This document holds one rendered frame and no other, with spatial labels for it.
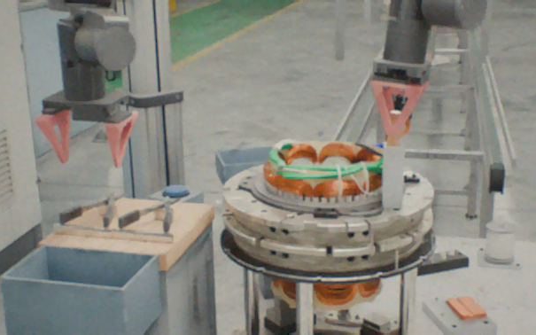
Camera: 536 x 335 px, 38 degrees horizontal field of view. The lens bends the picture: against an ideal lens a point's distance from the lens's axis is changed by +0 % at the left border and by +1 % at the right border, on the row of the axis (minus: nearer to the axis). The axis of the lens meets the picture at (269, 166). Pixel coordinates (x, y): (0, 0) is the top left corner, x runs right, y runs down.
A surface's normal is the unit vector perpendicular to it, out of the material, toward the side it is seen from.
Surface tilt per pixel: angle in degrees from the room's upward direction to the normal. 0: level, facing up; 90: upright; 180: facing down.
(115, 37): 92
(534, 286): 0
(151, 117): 90
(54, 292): 90
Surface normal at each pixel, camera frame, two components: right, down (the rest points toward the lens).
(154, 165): 0.65, 0.22
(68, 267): -0.26, 0.29
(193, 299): 0.97, 0.06
